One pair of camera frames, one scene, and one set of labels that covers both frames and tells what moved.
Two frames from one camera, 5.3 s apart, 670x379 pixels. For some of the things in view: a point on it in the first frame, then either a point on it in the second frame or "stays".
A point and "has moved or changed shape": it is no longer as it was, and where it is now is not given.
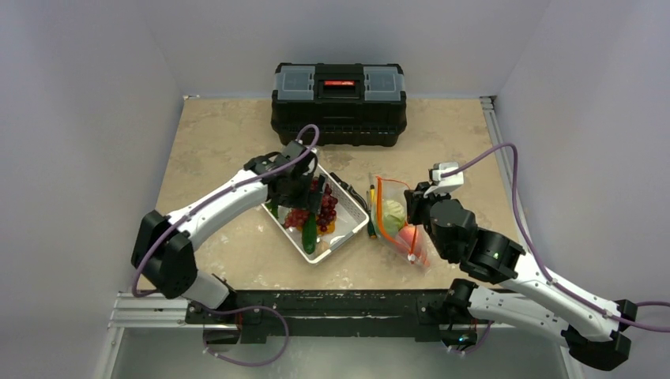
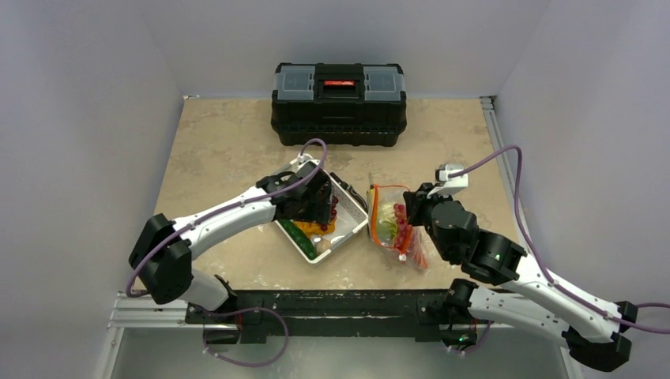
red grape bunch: (295, 217) has moved or changed shape
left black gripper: (309, 200) stays
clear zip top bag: (392, 227) stays
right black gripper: (415, 208) stays
